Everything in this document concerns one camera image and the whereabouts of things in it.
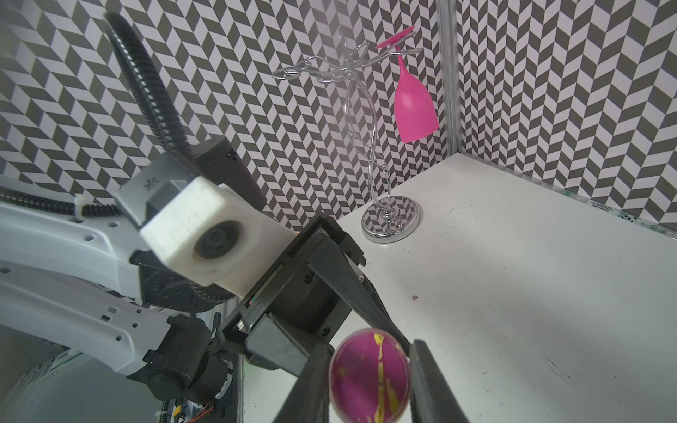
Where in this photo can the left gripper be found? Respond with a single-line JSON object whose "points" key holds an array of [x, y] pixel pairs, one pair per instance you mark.
{"points": [[303, 299]]}

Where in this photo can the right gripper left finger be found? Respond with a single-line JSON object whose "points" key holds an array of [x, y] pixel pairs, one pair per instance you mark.
{"points": [[309, 399]]}

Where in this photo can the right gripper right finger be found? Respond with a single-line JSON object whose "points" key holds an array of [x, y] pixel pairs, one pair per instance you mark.
{"points": [[431, 397]]}

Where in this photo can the magenta jar lid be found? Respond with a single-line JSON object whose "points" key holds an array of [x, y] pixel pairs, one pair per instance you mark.
{"points": [[369, 378]]}

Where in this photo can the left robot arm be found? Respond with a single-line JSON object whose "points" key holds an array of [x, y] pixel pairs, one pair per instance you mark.
{"points": [[82, 276]]}

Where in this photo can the pink plastic wine glass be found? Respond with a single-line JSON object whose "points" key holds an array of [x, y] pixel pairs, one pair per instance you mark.
{"points": [[414, 109]]}

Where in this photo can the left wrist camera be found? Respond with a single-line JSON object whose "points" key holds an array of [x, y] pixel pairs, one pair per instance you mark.
{"points": [[206, 234]]}

